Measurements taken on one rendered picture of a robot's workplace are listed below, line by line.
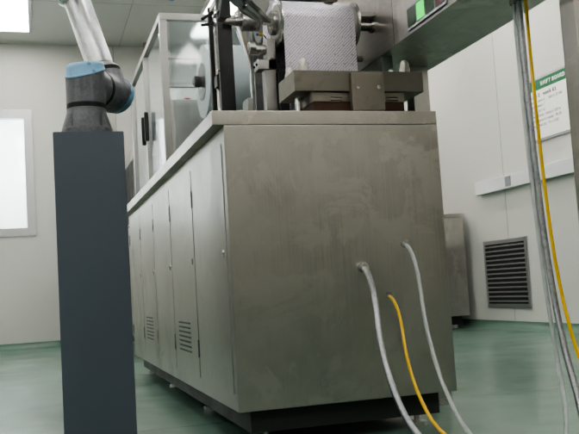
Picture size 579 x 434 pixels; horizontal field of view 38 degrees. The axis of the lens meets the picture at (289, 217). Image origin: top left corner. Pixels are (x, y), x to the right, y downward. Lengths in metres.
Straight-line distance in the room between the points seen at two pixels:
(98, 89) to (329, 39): 0.73
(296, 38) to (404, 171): 0.57
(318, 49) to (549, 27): 3.66
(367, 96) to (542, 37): 3.87
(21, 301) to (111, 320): 5.55
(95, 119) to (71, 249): 0.39
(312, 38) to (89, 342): 1.14
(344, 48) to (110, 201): 0.87
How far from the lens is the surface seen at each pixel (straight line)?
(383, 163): 2.40
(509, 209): 6.57
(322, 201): 2.32
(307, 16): 2.71
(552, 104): 6.08
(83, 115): 2.56
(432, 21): 2.48
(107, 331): 2.47
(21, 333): 8.01
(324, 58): 2.68
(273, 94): 2.69
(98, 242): 2.47
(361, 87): 2.46
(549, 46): 6.17
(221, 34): 2.97
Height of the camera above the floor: 0.42
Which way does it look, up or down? 5 degrees up
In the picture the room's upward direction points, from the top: 3 degrees counter-clockwise
